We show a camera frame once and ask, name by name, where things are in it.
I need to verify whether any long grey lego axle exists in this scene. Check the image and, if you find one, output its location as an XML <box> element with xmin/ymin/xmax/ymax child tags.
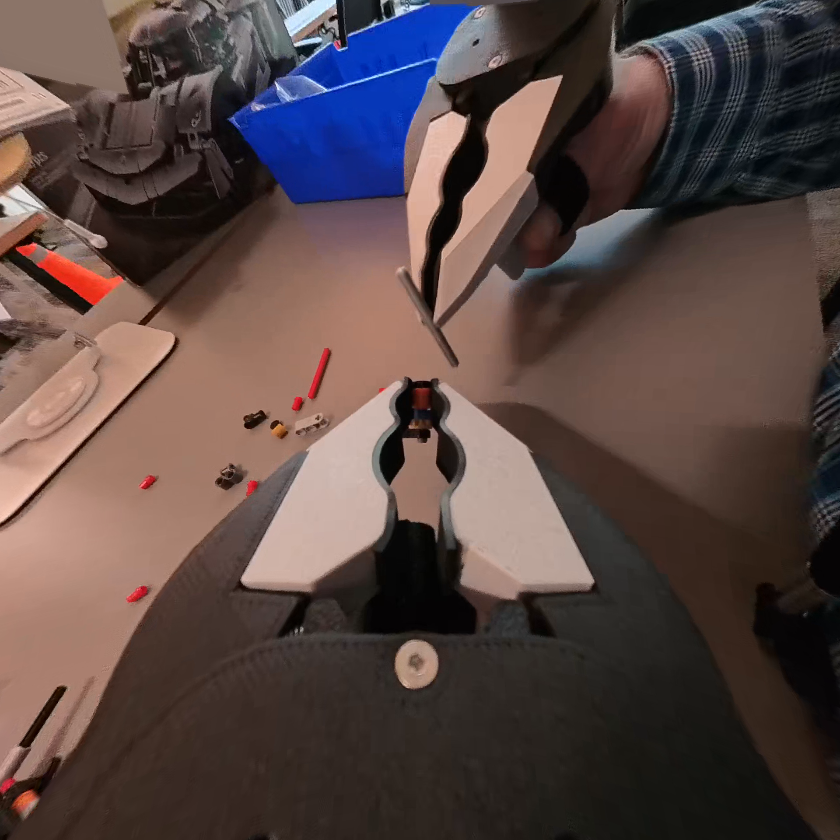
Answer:
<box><xmin>395</xmin><ymin>266</ymin><xmax>460</xmax><ymax>368</ymax></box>

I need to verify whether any black lego gear assembly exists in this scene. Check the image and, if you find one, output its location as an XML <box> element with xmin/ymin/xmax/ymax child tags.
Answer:
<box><xmin>407</xmin><ymin>381</ymin><xmax>438</xmax><ymax>445</ymax></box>

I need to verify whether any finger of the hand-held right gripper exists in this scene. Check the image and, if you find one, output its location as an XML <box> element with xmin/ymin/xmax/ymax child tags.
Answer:
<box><xmin>403</xmin><ymin>108</ymin><xmax>490</xmax><ymax>317</ymax></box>
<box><xmin>433</xmin><ymin>74</ymin><xmax>565</xmax><ymax>329</ymax></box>

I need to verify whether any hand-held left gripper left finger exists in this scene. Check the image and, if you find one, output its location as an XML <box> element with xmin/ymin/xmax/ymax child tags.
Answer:
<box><xmin>239</xmin><ymin>378</ymin><xmax>413</xmax><ymax>611</ymax></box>

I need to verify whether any red and black handheld tool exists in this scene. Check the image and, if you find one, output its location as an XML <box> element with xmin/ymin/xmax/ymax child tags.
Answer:
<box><xmin>13</xmin><ymin>241</ymin><xmax>126</xmax><ymax>309</ymax></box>

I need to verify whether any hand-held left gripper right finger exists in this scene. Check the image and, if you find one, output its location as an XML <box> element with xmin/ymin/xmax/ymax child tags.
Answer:
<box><xmin>430</xmin><ymin>378</ymin><xmax>597</xmax><ymax>624</ymax></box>

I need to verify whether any person's right forearm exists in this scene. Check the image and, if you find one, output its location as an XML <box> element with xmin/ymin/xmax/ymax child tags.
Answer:
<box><xmin>623</xmin><ymin>0</ymin><xmax>840</xmax><ymax>212</ymax></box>

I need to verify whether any blue plastic bin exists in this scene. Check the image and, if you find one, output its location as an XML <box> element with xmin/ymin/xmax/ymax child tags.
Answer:
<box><xmin>228</xmin><ymin>3</ymin><xmax>475</xmax><ymax>204</ymax></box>

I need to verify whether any black lego set box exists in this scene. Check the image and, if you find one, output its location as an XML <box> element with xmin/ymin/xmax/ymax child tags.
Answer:
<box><xmin>29</xmin><ymin>0</ymin><xmax>298</xmax><ymax>287</ymax></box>

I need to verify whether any person's right hand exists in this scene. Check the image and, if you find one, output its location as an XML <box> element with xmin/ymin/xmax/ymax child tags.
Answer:
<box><xmin>518</xmin><ymin>52</ymin><xmax>675</xmax><ymax>270</ymax></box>

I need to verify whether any person's plaid shirt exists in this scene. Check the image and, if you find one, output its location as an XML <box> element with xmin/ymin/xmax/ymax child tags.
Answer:
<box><xmin>808</xmin><ymin>341</ymin><xmax>840</xmax><ymax>547</ymax></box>

